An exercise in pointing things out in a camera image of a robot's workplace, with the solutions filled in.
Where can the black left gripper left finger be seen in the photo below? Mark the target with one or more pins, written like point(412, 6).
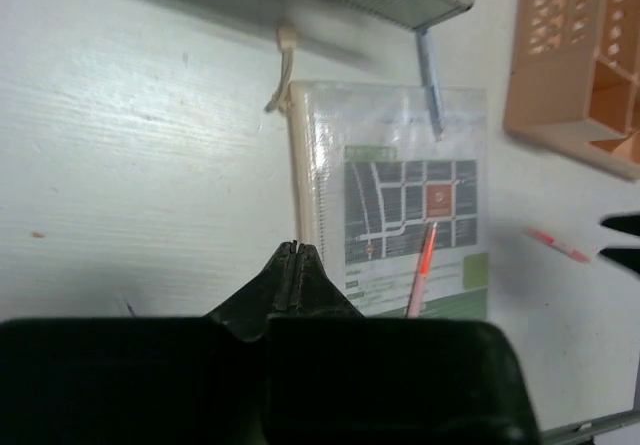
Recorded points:
point(135, 380)

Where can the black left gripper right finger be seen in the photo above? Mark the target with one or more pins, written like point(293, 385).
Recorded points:
point(336, 377)

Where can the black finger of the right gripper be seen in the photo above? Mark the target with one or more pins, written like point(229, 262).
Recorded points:
point(625, 223)
point(627, 259)

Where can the pink red pen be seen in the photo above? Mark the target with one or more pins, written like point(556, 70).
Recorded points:
point(557, 244)

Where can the orange red pen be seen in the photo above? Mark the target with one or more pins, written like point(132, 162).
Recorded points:
point(419, 284)

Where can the orange file rack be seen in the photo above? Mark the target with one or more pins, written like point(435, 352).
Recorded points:
point(574, 81)

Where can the clear mesh zipper pouch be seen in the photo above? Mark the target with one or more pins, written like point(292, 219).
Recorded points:
point(370, 177)

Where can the blue white pen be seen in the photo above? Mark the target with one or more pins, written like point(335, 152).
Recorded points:
point(430, 81)

